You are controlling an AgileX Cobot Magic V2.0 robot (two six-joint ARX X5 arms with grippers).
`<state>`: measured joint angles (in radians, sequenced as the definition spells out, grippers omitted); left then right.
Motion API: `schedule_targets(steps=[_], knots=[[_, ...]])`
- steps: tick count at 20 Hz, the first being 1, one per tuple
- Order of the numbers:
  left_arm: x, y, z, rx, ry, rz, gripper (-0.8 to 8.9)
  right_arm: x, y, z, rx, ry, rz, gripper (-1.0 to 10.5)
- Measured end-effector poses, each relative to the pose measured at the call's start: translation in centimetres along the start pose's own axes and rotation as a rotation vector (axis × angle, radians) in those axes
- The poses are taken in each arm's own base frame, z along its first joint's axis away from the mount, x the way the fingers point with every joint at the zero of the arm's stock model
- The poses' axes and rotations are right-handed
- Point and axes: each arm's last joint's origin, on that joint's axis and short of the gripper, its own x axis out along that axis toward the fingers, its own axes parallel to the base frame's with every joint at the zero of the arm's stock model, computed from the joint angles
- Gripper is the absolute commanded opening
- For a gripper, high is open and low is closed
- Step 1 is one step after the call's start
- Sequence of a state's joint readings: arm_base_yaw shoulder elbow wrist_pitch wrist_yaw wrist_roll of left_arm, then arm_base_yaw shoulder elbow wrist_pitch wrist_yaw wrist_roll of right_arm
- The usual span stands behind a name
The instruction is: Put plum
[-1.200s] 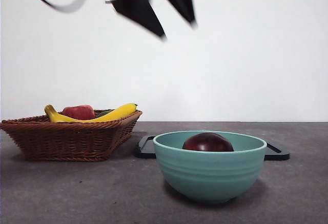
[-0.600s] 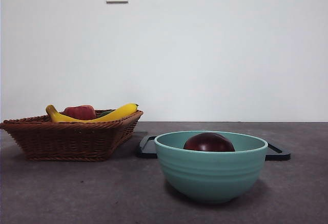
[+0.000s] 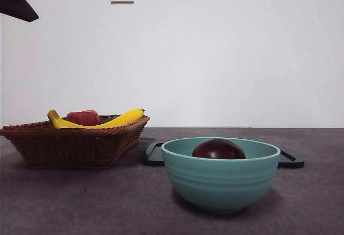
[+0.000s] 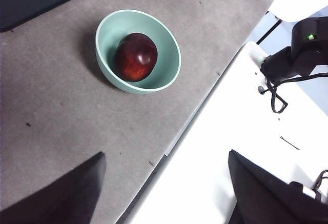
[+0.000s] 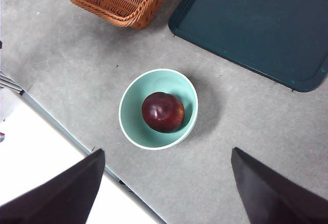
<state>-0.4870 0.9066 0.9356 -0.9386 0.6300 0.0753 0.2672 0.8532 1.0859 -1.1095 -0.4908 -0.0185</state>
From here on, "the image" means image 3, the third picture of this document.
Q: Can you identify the dark red plum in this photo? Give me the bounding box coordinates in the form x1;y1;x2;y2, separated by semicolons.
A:
191;138;247;160

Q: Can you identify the teal ceramic bowl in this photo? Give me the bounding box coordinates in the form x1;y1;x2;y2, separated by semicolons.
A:
161;136;281;214

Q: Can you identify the red apple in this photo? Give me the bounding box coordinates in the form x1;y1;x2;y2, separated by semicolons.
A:
66;110;102;126

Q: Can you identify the green vegetable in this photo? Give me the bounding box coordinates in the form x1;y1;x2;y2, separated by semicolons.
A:
101;115;119;124

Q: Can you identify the brown wicker basket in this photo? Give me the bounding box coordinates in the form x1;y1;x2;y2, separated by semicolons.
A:
0;115;151;170

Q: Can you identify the yellow banana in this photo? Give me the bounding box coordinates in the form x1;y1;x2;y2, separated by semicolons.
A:
47;108;146;130

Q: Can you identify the black rectangular tray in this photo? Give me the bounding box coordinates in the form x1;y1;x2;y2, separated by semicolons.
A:
141;141;305;169

